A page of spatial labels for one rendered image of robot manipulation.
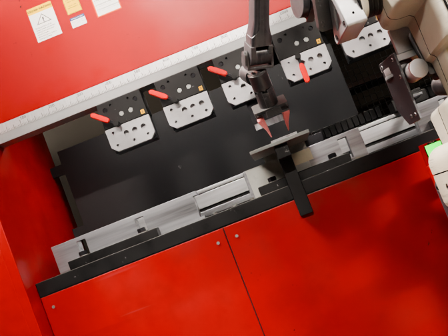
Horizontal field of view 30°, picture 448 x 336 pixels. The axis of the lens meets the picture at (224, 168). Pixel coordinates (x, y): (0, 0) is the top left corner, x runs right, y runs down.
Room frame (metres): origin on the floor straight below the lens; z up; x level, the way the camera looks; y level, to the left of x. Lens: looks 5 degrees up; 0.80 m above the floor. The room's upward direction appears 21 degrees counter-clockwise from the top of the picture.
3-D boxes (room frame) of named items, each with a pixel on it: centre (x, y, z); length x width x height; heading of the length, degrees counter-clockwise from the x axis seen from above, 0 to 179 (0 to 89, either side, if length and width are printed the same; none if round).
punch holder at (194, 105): (2.67, 0.03, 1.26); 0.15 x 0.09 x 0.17; 87
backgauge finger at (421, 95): (2.79, -0.67, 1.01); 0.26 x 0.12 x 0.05; 177
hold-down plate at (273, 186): (2.60, -0.23, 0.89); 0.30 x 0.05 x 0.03; 87
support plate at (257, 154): (2.51, -0.18, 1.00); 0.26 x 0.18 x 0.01; 177
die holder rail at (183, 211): (2.69, 0.36, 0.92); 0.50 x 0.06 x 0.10; 87
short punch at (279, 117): (2.66, -0.19, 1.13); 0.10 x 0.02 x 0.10; 87
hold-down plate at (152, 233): (2.63, 0.41, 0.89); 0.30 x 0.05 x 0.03; 87
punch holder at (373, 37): (2.63, -0.56, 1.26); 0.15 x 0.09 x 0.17; 87
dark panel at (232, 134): (3.18, 0.02, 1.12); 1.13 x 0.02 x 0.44; 87
